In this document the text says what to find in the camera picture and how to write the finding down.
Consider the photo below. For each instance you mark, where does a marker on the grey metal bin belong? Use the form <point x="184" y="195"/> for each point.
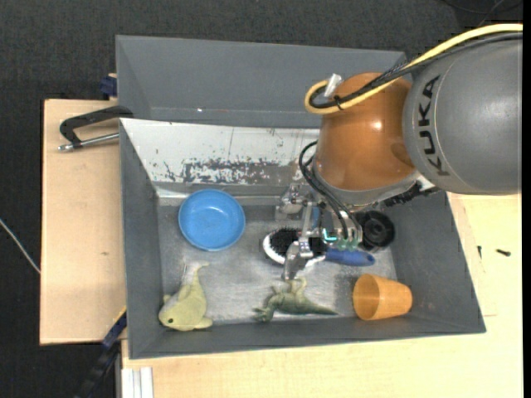
<point x="257" y="292"/>

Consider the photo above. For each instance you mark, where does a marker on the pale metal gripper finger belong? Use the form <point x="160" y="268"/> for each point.
<point x="289" y="265"/>
<point x="303" y="259"/>

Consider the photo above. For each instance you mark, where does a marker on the yellow-green plush fish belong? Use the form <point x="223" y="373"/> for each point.
<point x="186" y="305"/>

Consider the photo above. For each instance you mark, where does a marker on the pale brown cardboard board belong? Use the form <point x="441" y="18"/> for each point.
<point x="79" y="230"/>

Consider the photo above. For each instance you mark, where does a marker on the small black screw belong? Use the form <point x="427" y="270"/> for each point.
<point x="504" y="253"/>

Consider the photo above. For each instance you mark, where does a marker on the green toy dinosaur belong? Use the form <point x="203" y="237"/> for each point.
<point x="294" y="303"/>

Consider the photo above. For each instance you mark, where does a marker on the blue bowl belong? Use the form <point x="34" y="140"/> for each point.
<point x="211" y="220"/>

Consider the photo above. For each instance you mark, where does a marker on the orange plastic cup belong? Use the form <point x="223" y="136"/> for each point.
<point x="383" y="297"/>

